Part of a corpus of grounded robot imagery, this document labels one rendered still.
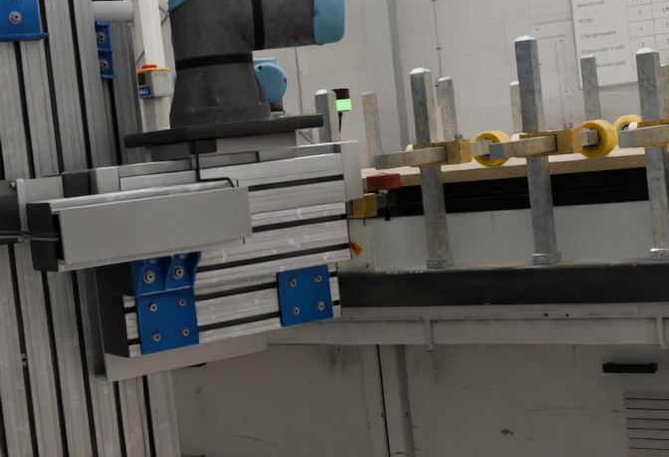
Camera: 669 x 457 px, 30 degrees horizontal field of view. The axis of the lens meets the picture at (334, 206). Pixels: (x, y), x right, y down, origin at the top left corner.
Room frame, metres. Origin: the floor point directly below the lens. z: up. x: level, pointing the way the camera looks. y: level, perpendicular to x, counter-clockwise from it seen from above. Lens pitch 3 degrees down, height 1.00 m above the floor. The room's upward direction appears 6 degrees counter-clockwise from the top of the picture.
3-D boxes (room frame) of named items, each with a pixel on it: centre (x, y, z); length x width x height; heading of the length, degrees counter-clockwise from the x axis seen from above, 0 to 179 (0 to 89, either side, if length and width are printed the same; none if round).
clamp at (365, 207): (2.82, -0.03, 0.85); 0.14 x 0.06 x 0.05; 56
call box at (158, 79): (3.11, 0.42, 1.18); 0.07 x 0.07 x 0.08; 56
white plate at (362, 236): (2.83, 0.03, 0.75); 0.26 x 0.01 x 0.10; 56
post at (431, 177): (2.69, -0.21, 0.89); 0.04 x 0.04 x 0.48; 56
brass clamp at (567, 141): (2.54, -0.44, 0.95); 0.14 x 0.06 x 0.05; 56
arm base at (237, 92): (1.86, 0.15, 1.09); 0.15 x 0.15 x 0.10
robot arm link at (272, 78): (2.47, 0.12, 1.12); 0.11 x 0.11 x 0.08; 8
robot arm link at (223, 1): (1.87, 0.15, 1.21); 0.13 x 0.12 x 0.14; 98
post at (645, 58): (2.41, -0.63, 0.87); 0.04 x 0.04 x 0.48; 56
